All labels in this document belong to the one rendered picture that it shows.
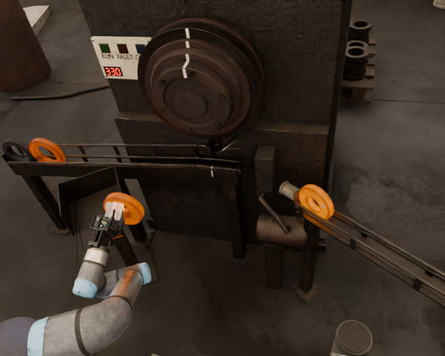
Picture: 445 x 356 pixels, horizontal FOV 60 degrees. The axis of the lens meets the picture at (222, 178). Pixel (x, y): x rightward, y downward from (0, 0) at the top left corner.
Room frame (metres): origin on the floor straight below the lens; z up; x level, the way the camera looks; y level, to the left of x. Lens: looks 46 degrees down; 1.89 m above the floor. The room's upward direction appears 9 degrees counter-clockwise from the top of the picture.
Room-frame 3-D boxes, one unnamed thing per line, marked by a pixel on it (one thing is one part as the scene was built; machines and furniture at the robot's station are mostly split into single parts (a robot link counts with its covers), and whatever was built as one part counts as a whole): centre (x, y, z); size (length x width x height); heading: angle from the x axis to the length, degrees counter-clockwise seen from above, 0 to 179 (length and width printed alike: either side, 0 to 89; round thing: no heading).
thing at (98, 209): (1.20, 0.58, 0.36); 0.26 x 0.20 x 0.72; 104
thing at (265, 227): (1.01, -0.23, 0.27); 0.22 x 0.13 x 0.53; 69
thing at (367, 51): (3.02, -0.85, 0.22); 1.20 x 0.81 x 0.44; 67
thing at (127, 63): (1.48, 0.31, 1.15); 0.26 x 0.02 x 0.18; 69
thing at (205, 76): (1.16, 0.06, 1.11); 0.28 x 0.06 x 0.28; 69
